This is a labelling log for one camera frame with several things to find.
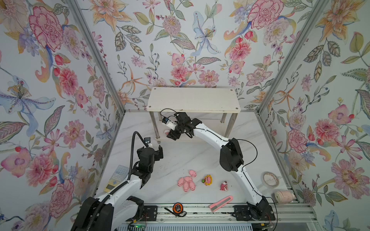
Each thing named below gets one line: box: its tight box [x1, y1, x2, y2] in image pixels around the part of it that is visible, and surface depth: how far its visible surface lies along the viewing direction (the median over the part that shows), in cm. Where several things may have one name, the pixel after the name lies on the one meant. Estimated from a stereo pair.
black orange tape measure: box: [164, 202, 187, 218], surface depth 75 cm
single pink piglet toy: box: [188, 169, 198, 178], surface depth 88 cm
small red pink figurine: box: [219, 180, 229, 192], surface depth 81 cm
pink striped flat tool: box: [209, 195, 234, 213], surface depth 79 cm
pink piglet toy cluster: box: [177, 176, 197, 193], surface depth 84 cm
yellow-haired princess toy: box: [201, 174, 213, 186], surface depth 82 cm
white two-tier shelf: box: [146, 87, 241, 144], surface depth 80 cm
